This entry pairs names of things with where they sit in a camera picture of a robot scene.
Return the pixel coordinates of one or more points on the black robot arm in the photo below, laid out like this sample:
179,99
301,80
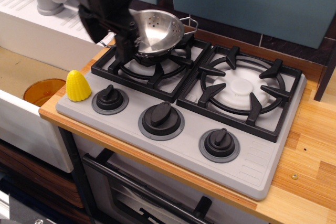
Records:
101,16

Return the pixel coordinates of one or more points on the brass screw in counter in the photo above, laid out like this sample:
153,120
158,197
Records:
294,176

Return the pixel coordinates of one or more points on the black left burner grate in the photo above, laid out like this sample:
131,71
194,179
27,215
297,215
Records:
164,80

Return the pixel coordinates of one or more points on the yellow toy corn cob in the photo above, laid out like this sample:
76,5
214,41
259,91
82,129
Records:
77,86

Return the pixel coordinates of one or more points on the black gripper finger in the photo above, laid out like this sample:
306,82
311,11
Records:
127,44
92,25

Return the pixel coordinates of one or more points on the grey toy stove top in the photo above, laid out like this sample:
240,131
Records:
250,173

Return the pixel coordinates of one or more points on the black middle stove knob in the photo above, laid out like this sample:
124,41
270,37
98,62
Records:
161,122

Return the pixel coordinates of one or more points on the black right stove knob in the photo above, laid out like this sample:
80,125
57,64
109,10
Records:
219,145

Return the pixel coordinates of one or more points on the black burner grate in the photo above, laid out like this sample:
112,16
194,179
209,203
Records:
164,80
248,93

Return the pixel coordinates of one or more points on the black left stove knob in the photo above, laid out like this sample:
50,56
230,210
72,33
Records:
110,101

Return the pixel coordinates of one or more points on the white toy sink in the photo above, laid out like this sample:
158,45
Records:
34,48

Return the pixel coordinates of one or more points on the black right burner grate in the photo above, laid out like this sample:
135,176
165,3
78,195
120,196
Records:
248,93

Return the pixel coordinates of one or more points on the teal right wall cabinet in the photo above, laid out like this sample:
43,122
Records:
303,22

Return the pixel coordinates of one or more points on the black stove knob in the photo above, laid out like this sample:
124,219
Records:
161,122
110,101
219,145

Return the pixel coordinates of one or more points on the toy oven door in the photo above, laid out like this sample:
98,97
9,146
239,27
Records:
134,193

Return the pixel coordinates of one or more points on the stainless steel colander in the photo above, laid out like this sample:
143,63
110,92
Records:
160,32

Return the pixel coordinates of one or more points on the orange plastic cup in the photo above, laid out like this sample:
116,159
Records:
41,91

